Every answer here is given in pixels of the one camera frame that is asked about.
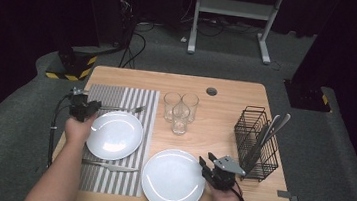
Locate white plate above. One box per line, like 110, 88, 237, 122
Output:
84, 107, 146, 165
139, 145, 209, 201

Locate black base with yellow mark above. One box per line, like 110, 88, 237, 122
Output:
280, 78, 335, 114

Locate black wire cutlery basket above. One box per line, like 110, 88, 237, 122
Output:
227, 104, 285, 185

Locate black floor cables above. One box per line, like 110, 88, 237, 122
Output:
118, 20, 149, 71

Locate clear drinking glass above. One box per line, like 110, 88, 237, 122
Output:
178, 92, 200, 126
160, 91, 182, 125
169, 103, 192, 137

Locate dark equipment rack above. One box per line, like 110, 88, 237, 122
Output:
111, 0, 141, 49

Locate silver knife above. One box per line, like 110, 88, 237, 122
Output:
81, 159, 141, 175

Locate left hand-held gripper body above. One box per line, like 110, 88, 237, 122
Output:
67, 87, 96, 125

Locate grey white striped placemat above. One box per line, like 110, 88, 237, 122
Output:
75, 83, 161, 199

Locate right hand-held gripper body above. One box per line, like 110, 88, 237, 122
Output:
202, 153, 248, 193

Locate white metal stand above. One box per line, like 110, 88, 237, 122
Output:
185, 0, 287, 67

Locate person's left hand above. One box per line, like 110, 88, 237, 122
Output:
62, 112, 97, 148

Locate silver cutlery piece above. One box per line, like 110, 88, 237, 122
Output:
242, 111, 282, 179
261, 110, 292, 150

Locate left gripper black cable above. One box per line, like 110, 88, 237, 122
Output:
46, 91, 75, 170

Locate grey table grommet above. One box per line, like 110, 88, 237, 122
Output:
205, 86, 219, 98

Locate yellow black striped base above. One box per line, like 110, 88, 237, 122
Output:
44, 43, 100, 85

